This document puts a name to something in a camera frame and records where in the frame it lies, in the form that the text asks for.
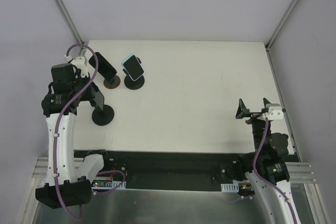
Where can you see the black stand under blue phone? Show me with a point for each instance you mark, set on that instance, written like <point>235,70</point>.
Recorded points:
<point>133,85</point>

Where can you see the white cable duct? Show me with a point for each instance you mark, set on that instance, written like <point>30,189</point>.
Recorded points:
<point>108,185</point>
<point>230,188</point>

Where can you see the right aluminium frame post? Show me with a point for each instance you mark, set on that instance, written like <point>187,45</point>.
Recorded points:
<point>285,17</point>

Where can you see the right white cable duct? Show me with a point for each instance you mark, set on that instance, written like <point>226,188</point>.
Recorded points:
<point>230,188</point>

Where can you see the black phone on wooden stand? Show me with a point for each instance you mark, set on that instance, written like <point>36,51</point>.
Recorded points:
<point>105,68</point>

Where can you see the wooden-base phone stand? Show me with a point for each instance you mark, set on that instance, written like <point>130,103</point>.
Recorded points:
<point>113,83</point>

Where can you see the aluminium frame post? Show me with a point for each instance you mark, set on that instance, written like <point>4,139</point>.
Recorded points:
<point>69,21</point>
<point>285,17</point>

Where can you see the left aluminium frame post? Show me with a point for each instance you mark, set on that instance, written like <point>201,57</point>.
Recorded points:
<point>69,21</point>

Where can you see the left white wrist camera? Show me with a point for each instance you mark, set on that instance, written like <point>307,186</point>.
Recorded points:
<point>80,63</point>

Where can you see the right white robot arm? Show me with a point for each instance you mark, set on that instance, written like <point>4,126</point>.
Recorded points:
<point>265,168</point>

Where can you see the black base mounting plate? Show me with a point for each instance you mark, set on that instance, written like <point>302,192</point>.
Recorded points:
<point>172,171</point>

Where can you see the left white cable duct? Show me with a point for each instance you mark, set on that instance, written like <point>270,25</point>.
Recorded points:
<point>108,185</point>

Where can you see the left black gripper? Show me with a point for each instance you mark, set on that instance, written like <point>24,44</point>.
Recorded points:
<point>92,95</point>

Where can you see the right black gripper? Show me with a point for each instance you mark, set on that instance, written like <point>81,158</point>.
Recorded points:
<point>255,114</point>

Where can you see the light blue cased phone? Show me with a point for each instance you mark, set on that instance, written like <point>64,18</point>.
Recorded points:
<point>132,66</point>

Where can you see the horizontal aluminium rail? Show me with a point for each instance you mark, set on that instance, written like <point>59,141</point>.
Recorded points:
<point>299,172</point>

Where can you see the black round-base phone stand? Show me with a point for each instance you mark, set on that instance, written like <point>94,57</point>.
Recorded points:
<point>104,116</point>

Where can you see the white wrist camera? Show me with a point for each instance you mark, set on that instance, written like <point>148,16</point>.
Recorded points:
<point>273,112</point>
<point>80,63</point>

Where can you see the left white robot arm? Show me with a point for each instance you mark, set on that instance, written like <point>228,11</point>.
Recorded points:
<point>66,185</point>

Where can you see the black phone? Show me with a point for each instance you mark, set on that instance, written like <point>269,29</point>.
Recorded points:
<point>105,68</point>
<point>96,99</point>

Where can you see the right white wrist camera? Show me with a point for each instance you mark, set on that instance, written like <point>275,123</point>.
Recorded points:
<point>273,112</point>

